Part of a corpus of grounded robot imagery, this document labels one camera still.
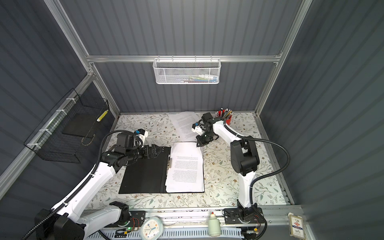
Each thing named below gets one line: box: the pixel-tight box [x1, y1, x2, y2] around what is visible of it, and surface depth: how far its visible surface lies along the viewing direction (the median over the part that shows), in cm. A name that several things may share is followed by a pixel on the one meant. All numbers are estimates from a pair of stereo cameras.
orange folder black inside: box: [118, 146, 205, 194], surface depth 86 cm
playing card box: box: [288, 212, 306, 240], surface depth 71 cm
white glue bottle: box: [208, 212, 222, 237], surface depth 67 cm
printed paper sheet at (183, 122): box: [173, 111, 200, 142], surface depth 118 cm
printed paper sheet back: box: [165, 142, 205, 193], surface depth 91 cm
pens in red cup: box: [215, 107, 234, 119], surface depth 104 cm
